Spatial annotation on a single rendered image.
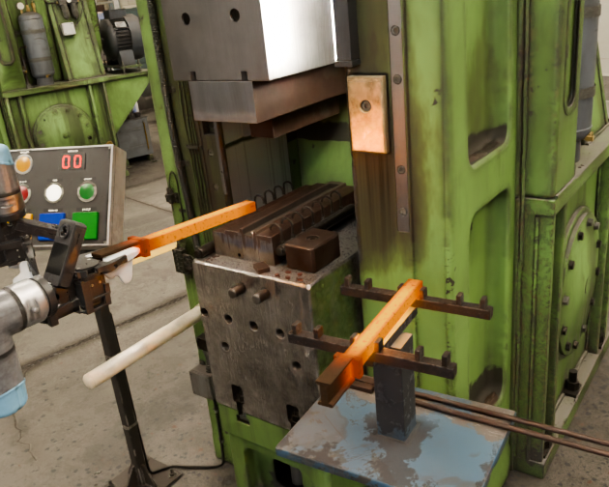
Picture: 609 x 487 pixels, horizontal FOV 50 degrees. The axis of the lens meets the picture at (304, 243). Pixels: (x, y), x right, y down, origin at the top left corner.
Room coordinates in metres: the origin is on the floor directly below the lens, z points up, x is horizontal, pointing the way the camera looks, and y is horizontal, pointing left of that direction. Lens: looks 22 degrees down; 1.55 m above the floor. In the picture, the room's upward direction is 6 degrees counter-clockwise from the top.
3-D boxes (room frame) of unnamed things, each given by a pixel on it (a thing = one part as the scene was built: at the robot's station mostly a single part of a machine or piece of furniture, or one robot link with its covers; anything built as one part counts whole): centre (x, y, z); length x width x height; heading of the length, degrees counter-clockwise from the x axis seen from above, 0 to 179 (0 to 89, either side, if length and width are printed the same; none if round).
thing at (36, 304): (0.96, 0.46, 1.12); 0.08 x 0.05 x 0.08; 52
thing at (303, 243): (1.47, -0.02, 0.95); 0.12 x 0.08 x 0.06; 142
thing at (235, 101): (1.69, 0.03, 1.32); 0.42 x 0.20 x 0.10; 142
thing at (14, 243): (1.43, 0.67, 1.07); 0.09 x 0.08 x 0.12; 116
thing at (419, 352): (1.00, -0.25, 0.97); 0.23 x 0.06 x 0.02; 147
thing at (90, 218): (1.66, 0.58, 1.01); 0.07 x 0.05 x 0.07; 77
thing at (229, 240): (1.69, 0.03, 0.96); 0.42 x 0.20 x 0.09; 142
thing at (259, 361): (1.67, -0.02, 0.69); 0.56 x 0.38 x 0.45; 142
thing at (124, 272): (1.09, 0.33, 1.11); 0.09 x 0.03 x 0.06; 139
